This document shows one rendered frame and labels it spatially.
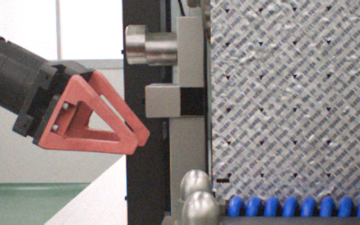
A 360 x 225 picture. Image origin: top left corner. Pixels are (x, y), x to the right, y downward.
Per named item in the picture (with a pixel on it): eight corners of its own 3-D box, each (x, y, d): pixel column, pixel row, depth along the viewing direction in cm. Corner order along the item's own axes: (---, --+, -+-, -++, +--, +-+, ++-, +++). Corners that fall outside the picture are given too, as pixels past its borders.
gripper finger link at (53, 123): (114, 187, 64) (15, 136, 64) (129, 173, 71) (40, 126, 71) (149, 115, 63) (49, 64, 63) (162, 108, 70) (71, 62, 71)
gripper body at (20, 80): (29, 141, 64) (-48, 101, 65) (62, 128, 74) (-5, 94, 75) (62, 72, 63) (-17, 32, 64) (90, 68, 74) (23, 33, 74)
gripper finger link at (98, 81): (121, 180, 67) (26, 132, 68) (135, 167, 74) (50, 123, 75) (155, 112, 66) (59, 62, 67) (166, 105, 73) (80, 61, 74)
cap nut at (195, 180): (176, 219, 65) (176, 166, 64) (220, 219, 64) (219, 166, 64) (172, 229, 61) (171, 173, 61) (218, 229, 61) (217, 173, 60)
